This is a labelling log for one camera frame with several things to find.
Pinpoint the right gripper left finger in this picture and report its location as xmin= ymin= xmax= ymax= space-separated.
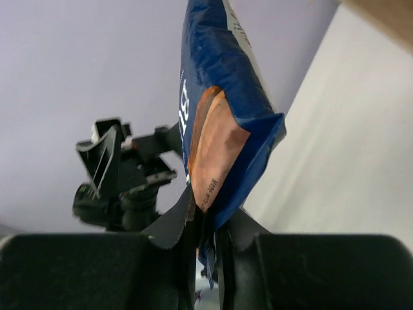
xmin=1 ymin=187 xmax=196 ymax=309

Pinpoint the blue Burts chips bag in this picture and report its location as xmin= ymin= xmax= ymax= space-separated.
xmin=178 ymin=1 xmax=287 ymax=278

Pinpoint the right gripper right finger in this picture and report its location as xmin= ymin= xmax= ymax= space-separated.
xmin=216 ymin=211 xmax=412 ymax=309

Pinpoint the wooden two-tier shelf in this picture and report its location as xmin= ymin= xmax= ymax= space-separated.
xmin=306 ymin=0 xmax=413 ymax=57

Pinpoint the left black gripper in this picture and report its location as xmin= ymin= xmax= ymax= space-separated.
xmin=72 ymin=118 xmax=182 ymax=232

